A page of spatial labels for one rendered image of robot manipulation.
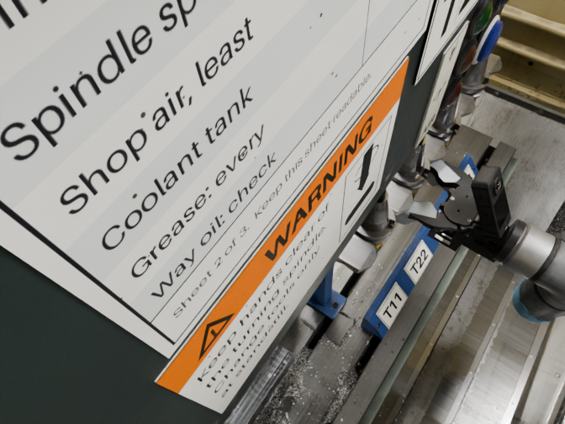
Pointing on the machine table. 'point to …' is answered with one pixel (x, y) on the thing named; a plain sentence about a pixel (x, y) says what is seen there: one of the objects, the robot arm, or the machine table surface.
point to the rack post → (327, 298)
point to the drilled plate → (261, 387)
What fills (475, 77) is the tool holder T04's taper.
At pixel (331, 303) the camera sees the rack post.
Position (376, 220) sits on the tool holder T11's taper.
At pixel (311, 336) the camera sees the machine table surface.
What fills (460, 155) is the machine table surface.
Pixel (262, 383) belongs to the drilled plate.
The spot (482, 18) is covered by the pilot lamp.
